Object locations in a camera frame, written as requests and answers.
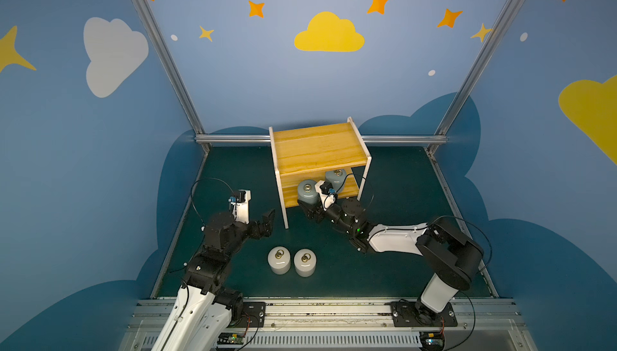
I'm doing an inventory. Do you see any grey-blue tea canister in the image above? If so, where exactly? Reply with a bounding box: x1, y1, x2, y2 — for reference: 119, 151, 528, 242
297, 179, 321, 206
326, 169, 347, 193

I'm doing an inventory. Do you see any white tea canister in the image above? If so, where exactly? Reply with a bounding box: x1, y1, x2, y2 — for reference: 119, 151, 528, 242
268, 247, 291, 275
293, 248, 317, 278

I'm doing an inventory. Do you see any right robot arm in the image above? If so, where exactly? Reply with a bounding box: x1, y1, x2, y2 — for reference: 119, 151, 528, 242
298, 198, 485, 325

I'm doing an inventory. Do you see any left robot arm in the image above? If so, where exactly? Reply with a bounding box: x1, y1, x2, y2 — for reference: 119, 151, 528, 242
153, 209, 276, 350

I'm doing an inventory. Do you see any wooden two-tier shelf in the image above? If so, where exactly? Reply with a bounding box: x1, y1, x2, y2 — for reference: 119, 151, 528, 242
268, 118, 372, 229

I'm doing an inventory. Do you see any left controller board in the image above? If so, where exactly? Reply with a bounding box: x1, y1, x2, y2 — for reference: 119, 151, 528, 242
215, 333, 246, 350

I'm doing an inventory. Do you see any controller board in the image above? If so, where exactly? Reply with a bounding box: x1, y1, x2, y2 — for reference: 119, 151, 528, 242
419, 332, 444, 351
215, 333, 246, 350

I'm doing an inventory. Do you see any right controller board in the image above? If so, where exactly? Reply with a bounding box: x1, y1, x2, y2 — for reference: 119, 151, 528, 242
419, 332, 444, 351

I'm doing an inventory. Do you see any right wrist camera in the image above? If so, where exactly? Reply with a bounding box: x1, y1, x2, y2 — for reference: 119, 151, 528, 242
315, 180, 337, 211

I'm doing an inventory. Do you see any right camera cable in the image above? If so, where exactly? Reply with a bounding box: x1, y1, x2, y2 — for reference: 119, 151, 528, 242
332, 172, 376, 207

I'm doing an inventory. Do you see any camera cable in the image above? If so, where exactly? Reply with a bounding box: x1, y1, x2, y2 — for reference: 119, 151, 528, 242
332, 172, 376, 207
190, 176, 237, 227

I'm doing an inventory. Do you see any left camera cable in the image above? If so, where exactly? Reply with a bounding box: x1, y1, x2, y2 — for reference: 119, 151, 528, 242
190, 176, 237, 227

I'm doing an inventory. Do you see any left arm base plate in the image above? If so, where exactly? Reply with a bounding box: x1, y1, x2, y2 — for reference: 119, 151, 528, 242
228, 301, 267, 329

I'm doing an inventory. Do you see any rear aluminium frame bar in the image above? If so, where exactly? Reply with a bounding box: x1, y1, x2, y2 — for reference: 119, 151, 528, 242
194, 134, 448, 145

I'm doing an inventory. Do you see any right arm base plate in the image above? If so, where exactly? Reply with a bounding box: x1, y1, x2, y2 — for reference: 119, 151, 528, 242
390, 300, 458, 328

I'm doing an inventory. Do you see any left aluminium frame post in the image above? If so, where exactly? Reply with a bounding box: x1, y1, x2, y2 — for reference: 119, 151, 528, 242
131, 0, 210, 154

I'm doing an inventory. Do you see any aluminium frame post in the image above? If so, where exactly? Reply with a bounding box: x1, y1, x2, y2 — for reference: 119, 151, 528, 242
131, 0, 210, 154
427, 0, 526, 158

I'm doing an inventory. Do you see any right aluminium frame post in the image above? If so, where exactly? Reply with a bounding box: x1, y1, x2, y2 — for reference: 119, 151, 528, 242
427, 0, 526, 158

